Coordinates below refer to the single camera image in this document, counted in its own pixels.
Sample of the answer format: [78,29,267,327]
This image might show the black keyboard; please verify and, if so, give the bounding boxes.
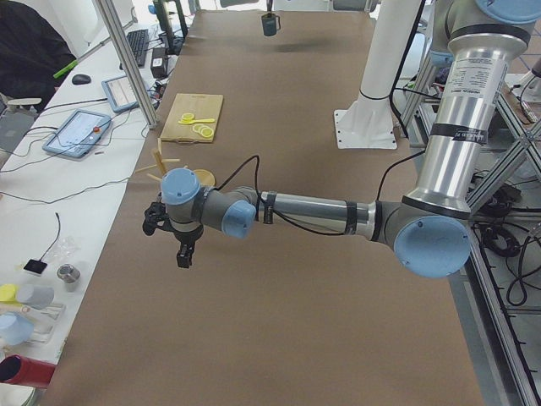
[126,29,149,68]

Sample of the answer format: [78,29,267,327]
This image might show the person in black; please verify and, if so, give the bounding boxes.
[1,1,76,112]

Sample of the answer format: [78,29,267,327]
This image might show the light blue cup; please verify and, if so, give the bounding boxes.
[1,312,34,345]

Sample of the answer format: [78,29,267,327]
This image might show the wooden cup rack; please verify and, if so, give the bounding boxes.
[134,139,216,191]

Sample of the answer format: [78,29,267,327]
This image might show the red cylinder can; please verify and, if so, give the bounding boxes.
[1,354,56,389]

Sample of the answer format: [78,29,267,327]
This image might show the green marker pen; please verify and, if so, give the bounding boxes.
[52,59,79,80]

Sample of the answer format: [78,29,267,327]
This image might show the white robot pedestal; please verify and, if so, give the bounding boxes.
[334,0,424,150]

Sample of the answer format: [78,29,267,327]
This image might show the blue teach pendant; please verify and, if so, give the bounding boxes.
[42,109,112,159]
[101,75,139,113]

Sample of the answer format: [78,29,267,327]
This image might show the yellow toy knife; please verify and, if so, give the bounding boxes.
[178,118,216,125]

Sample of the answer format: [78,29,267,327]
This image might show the small metal cup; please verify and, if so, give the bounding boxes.
[57,264,81,292]

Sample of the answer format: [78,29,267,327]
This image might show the bamboo cutting board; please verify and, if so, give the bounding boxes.
[160,93,224,143]

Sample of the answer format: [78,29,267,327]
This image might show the lemon slice stack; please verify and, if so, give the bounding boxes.
[192,123,214,140]

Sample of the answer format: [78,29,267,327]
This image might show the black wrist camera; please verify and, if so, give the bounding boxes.
[142,201,171,236]

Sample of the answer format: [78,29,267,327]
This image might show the grey plastic cup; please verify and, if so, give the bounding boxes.
[15,284,54,310]

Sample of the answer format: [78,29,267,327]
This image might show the blue teach pendant near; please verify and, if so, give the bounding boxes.
[42,109,112,159]

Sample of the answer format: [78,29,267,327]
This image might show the black computer mouse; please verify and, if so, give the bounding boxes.
[71,74,92,85]

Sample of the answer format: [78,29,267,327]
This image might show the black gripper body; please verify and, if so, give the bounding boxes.
[172,226,204,254]

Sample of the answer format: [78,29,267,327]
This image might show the blue teach pendant far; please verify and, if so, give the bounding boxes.
[101,75,139,113]

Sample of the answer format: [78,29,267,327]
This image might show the black square sensor pad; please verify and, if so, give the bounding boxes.
[23,259,47,275]

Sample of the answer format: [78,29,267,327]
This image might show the lemon slice single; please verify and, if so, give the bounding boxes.
[179,112,194,123]

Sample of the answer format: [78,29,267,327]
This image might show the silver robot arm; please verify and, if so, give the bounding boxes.
[159,1,540,278]

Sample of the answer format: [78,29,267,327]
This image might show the yellow plastic cup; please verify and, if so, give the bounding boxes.
[0,283,19,304]

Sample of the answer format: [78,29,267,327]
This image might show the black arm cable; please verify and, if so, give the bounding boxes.
[217,155,428,237]

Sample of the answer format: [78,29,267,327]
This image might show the aluminium frame post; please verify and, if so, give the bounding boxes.
[96,0,158,129]

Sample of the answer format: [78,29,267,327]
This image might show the dark teal mug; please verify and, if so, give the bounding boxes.
[261,13,281,37]

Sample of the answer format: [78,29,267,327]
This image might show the black power adapter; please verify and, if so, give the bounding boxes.
[150,47,168,79]

